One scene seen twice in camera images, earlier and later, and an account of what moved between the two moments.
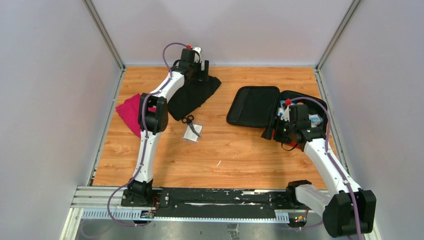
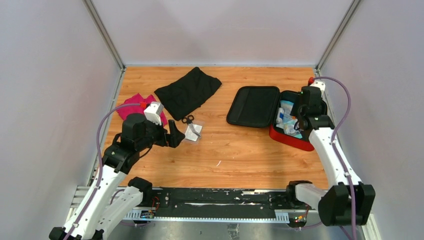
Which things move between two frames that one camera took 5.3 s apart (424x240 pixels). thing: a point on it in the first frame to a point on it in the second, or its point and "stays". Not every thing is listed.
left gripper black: x=197 y=77 to x=173 y=138
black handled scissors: x=188 y=120 stays
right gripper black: x=268 y=132 to x=321 y=100
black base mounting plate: x=216 y=203 stays
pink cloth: x=129 y=110 stays
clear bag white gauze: x=190 y=136 stays
